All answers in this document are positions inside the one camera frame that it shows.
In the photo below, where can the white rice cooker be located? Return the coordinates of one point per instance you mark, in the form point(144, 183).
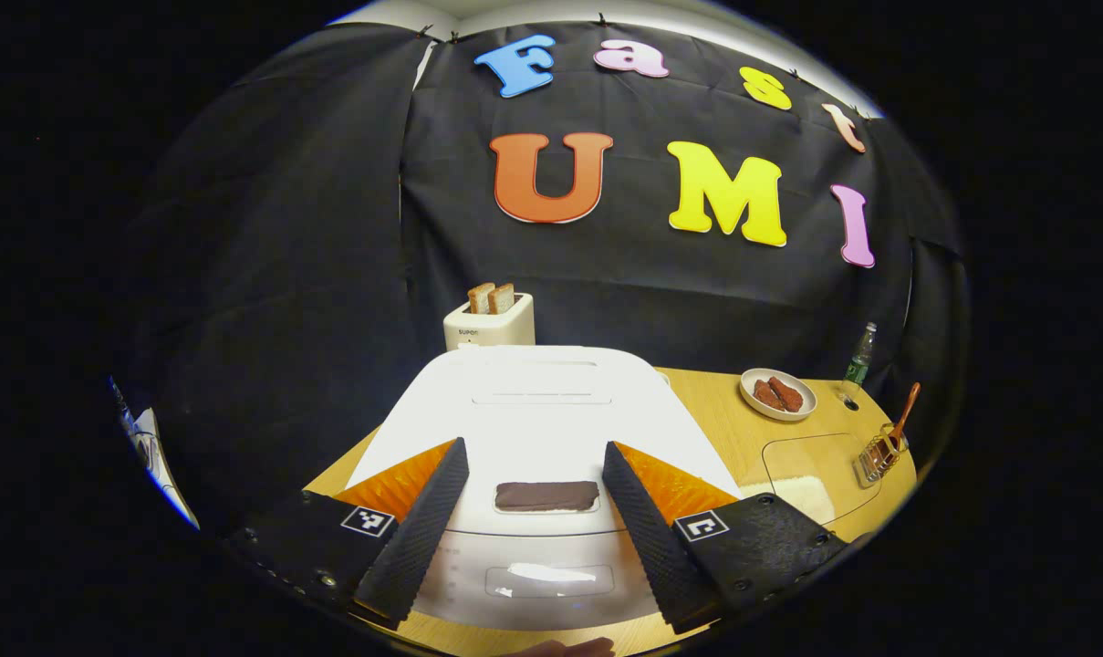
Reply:
point(551, 411)

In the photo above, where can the white toaster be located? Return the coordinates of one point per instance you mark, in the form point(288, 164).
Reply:
point(492, 330)

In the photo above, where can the black backdrop cloth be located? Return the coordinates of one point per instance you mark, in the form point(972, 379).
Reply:
point(332, 228)

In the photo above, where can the clear bottle with green label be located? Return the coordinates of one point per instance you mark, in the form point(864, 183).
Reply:
point(859, 365)

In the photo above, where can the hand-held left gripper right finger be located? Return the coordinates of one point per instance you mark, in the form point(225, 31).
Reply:
point(651, 538)

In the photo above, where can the toast slice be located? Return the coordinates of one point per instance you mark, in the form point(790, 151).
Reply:
point(503, 299)
point(480, 299)

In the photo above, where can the brown meat piece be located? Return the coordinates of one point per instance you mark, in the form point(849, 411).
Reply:
point(767, 395)
point(788, 394)

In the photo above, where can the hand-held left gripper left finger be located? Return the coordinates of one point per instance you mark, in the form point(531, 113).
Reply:
point(414, 538)

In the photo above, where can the white oval plate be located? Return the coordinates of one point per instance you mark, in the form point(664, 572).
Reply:
point(806, 406)

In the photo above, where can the clear plastic rice box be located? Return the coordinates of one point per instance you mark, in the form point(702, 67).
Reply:
point(816, 456)

